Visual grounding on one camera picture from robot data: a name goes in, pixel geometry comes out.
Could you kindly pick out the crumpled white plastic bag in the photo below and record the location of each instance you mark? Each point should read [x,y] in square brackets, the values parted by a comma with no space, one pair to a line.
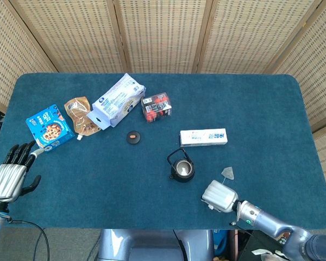
[269,257]

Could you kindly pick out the blue printed package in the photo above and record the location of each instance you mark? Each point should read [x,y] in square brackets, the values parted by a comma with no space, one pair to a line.
[220,239]

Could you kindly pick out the grey-blue robot torso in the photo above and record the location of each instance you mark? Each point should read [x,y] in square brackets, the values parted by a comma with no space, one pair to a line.
[152,244]

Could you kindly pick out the blue carpet table cloth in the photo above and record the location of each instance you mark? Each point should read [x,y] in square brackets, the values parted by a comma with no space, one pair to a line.
[111,190]

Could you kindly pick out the blue cookie box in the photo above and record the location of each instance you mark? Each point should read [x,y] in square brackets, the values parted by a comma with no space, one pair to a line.
[50,130]

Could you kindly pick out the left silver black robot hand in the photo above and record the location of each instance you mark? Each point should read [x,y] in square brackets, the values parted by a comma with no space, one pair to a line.
[6,180]

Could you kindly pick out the brown spout pouch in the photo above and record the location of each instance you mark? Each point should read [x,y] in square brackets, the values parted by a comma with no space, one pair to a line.
[80,117]

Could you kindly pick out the clear box red black contents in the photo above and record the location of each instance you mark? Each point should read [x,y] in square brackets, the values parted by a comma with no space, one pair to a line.
[156,108]

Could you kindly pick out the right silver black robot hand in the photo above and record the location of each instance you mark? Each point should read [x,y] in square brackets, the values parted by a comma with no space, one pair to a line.
[220,195]

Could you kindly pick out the woven rattan folding screen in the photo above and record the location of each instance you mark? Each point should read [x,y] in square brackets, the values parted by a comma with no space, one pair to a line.
[163,35]

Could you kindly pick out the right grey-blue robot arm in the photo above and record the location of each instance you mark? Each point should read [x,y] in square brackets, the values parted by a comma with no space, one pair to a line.
[269,220]

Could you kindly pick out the black teapot lid orange knob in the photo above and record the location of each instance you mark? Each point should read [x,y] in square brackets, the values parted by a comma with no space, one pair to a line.
[133,138]

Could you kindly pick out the black cast iron teapot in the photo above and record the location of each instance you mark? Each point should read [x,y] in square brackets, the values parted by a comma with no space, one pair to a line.
[188,178]

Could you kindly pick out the white blue toothpaste box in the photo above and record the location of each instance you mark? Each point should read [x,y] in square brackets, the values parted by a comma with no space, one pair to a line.
[203,137]

